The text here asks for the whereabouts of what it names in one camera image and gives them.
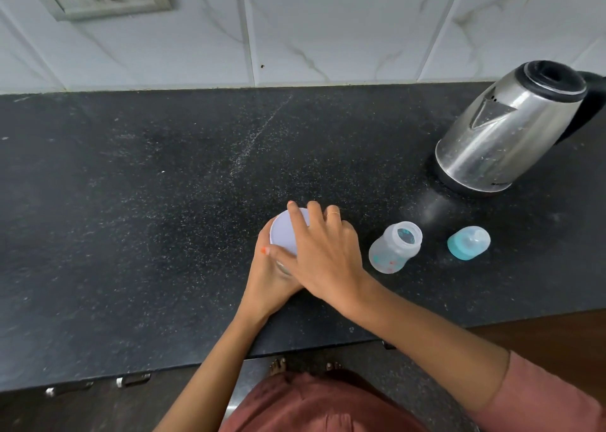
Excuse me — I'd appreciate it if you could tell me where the lilac round jar lid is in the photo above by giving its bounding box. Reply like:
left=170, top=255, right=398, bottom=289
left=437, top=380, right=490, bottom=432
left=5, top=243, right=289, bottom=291
left=268, top=207, right=311, bottom=257

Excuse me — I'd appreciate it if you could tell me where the person's left hand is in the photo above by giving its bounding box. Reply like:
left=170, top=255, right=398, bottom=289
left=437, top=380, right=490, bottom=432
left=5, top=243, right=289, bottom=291
left=236, top=218, right=304, bottom=322

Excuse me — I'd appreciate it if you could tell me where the person's right hand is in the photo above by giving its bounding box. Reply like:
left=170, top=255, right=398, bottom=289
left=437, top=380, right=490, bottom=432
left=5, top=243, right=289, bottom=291
left=267, top=200, right=379, bottom=314

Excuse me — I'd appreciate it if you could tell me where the steel electric kettle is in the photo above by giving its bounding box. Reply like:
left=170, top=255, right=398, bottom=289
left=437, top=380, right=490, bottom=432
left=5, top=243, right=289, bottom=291
left=434, top=60, right=606, bottom=196

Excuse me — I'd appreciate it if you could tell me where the dark wooden cabinet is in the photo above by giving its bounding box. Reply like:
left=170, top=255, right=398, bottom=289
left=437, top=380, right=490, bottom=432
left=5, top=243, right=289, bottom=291
left=0, top=309, right=606, bottom=432

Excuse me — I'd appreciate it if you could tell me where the reddish pink garment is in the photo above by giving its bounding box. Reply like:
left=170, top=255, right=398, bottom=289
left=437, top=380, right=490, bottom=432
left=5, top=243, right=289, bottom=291
left=218, top=351, right=606, bottom=432

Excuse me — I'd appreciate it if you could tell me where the person's left forearm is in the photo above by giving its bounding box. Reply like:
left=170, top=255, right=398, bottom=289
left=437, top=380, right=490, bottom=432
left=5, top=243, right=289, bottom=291
left=153, top=303, right=271, bottom=432

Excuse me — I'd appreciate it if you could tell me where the blue bottle teat cap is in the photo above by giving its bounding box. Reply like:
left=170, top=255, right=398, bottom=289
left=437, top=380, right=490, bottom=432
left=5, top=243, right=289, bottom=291
left=446, top=226, right=492, bottom=261

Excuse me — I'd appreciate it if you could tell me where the person's right forearm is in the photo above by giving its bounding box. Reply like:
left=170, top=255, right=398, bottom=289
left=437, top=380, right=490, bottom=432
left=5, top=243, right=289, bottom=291
left=340, top=275, right=511, bottom=414

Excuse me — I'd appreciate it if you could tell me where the clear plastic baby bottle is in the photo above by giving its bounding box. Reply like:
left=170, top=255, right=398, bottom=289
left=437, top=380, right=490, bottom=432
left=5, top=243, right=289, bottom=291
left=368, top=221, right=424, bottom=275

